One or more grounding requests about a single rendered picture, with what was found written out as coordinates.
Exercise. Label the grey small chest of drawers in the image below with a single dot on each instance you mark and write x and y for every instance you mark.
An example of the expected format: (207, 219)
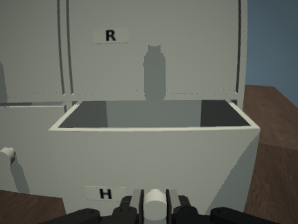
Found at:
(71, 99)

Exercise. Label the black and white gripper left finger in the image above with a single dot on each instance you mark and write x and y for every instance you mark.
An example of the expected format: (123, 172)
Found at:
(132, 214)

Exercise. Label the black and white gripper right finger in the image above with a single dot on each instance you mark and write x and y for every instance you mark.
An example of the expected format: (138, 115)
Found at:
(184, 213)

